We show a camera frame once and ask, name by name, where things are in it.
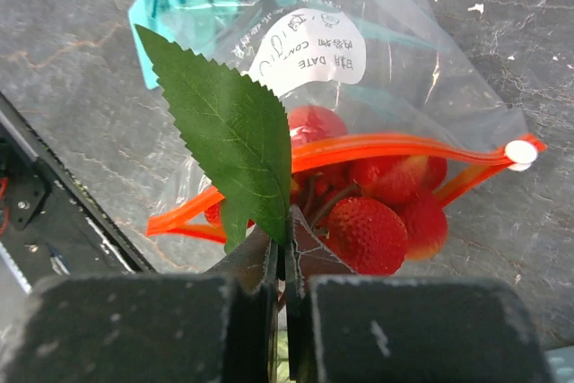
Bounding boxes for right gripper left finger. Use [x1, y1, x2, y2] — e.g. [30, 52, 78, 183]
[1, 229, 279, 382]

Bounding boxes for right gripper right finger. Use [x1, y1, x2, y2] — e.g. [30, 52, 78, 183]
[284, 206, 553, 382]

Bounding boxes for clear zip top bag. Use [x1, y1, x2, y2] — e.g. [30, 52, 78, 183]
[146, 0, 545, 251]

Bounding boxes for fake strawberries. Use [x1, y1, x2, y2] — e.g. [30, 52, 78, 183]
[137, 27, 448, 275]

